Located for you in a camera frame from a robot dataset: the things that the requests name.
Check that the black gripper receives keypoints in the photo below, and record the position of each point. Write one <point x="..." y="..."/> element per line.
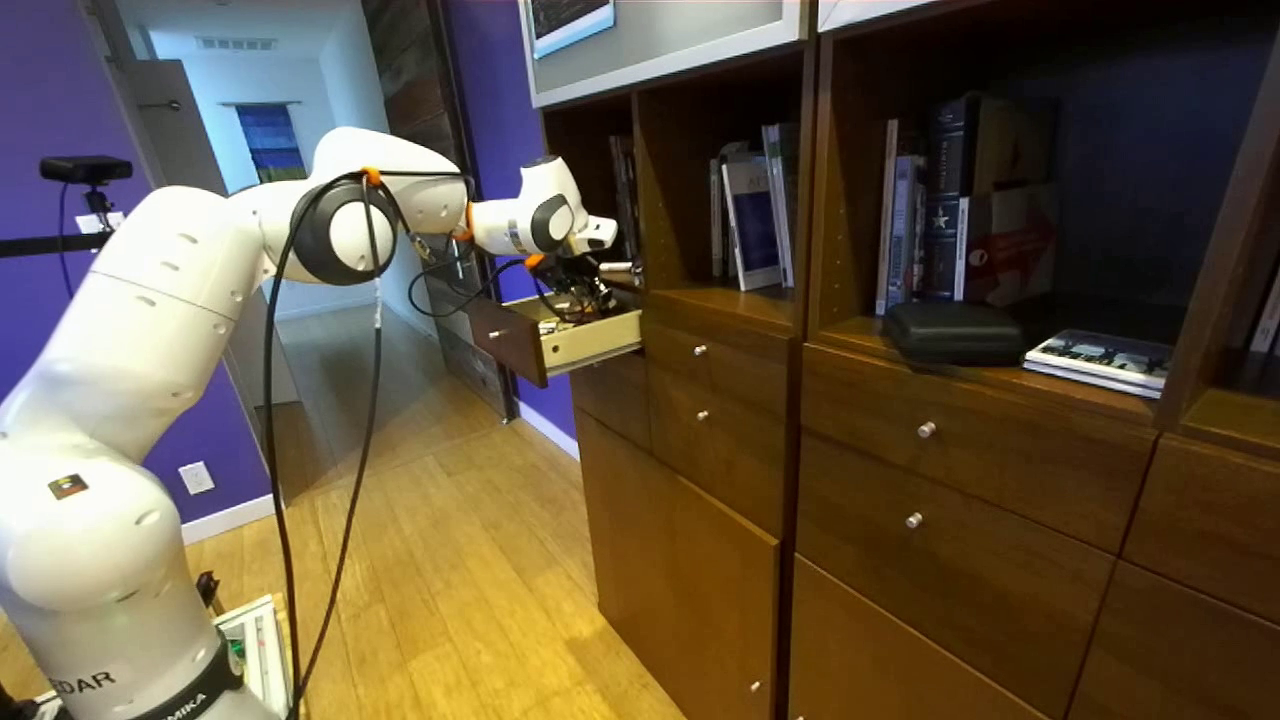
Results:
<point x="580" y="281"/>

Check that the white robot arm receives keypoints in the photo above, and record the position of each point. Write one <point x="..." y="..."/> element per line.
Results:
<point x="163" y="292"/>

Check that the open wooden drawer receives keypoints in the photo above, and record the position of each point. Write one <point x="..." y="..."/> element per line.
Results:
<point x="586" y="345"/>

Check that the small silver drawer knob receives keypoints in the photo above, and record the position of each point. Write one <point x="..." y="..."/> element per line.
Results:
<point x="926" y="431"/>
<point x="697" y="350"/>
<point x="914" y="518"/>
<point x="697" y="414"/>

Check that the closed wooden drawer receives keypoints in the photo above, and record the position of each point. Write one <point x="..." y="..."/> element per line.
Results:
<point x="1015" y="467"/>
<point x="1215" y="532"/>
<point x="935" y="584"/>
<point x="734" y="364"/>
<point x="727" y="460"/>

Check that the pale upright book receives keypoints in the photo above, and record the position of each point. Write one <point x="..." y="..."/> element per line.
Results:
<point x="787" y="173"/>

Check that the brown wooden shelving cabinet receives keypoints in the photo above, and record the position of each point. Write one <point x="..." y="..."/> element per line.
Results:
<point x="804" y="202"/>

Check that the wooden cabinet door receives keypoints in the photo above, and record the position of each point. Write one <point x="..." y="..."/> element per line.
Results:
<point x="866" y="654"/>
<point x="667" y="584"/>

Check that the blue edged picture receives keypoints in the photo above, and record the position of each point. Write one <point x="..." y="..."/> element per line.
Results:
<point x="574" y="20"/>

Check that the tall white book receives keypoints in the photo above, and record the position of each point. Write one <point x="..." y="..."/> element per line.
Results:
<point x="884" y="215"/>

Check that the blue grey book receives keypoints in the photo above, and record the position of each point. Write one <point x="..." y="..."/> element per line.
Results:
<point x="911" y="233"/>

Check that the black zip case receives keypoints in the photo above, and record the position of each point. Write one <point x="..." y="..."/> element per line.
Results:
<point x="952" y="334"/>

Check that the tall black book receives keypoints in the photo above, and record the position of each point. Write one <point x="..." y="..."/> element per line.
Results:
<point x="951" y="160"/>

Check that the small silver door knob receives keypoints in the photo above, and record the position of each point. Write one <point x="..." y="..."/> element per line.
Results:
<point x="754" y="685"/>

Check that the grey door panel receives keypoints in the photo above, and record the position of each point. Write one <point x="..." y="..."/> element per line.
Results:
<point x="172" y="122"/>

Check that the white base board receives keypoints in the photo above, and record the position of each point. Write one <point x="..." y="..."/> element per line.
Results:
<point x="260" y="654"/>

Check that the flat white book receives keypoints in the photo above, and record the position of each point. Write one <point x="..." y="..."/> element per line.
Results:
<point x="1103" y="360"/>

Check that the white picture frame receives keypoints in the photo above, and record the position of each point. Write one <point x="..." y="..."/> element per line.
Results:
<point x="667" y="63"/>

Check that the dark door frame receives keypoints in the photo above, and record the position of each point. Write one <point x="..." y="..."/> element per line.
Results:
<point x="413" y="80"/>

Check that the blue wall picture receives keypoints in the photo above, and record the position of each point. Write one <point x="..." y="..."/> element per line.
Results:
<point x="268" y="142"/>

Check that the white wall outlet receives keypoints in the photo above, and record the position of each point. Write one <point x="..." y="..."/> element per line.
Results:
<point x="199" y="478"/>

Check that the black camera stand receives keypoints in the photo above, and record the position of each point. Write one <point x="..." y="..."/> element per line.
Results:
<point x="96" y="205"/>

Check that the black camera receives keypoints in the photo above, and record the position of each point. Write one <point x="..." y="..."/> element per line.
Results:
<point x="87" y="168"/>

